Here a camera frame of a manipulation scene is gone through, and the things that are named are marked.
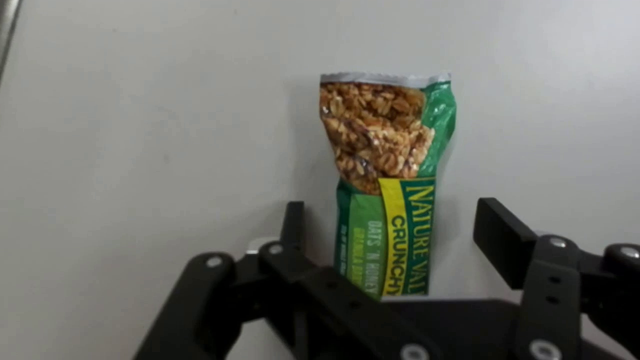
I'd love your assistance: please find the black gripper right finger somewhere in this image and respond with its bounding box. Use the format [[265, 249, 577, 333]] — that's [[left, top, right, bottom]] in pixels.
[[472, 196, 640, 360]]

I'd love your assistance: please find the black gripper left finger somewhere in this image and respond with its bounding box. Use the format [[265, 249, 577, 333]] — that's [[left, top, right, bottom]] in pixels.
[[131, 200, 444, 360]]

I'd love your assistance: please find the green granola snack packet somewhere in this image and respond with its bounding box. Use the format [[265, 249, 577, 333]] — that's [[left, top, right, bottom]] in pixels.
[[315, 70, 460, 301]]

